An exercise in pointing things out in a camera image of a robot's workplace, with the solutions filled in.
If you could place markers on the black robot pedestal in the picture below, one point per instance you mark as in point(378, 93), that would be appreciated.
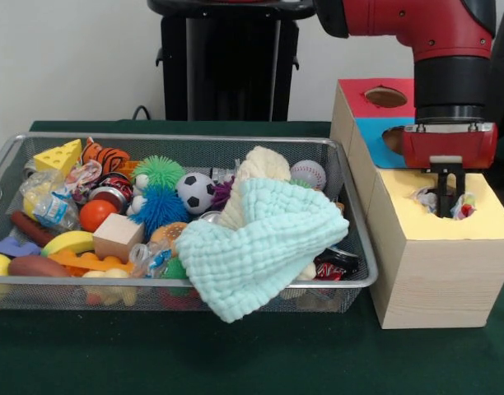
point(227, 70)

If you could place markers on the shallow mesh bin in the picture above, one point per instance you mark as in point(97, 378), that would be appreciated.
point(194, 150)

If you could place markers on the green spiky ball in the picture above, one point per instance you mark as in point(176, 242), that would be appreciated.
point(159, 170)

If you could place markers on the wooden box with three holes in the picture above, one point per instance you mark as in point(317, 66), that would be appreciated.
point(437, 284)

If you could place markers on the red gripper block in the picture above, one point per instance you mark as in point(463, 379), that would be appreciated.
point(445, 144)

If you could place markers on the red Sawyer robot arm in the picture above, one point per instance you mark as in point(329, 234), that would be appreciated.
point(449, 82)

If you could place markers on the light blue knitted cloth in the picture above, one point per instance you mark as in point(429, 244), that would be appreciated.
point(256, 247)

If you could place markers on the blue spiky toy with eyes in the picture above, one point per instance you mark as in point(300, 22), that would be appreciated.
point(157, 210)

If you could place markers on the black and white soccer ball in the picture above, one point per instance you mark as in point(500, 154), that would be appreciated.
point(196, 191)

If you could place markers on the colourful spotted cloth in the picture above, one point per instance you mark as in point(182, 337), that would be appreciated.
point(468, 205)

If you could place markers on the orange tiger plush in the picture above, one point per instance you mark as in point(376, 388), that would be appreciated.
point(105, 158)

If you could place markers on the yellow cheese wedge toy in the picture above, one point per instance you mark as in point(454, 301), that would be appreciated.
point(58, 155)

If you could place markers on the white toy baseball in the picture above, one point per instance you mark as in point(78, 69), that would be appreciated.
point(309, 175)

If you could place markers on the orange-red ball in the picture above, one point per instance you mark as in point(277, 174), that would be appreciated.
point(95, 214)

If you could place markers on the cream knitted cloth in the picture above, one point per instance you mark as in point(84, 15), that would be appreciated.
point(264, 164)

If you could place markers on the yellow toy banana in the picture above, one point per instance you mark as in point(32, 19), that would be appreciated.
point(68, 243)

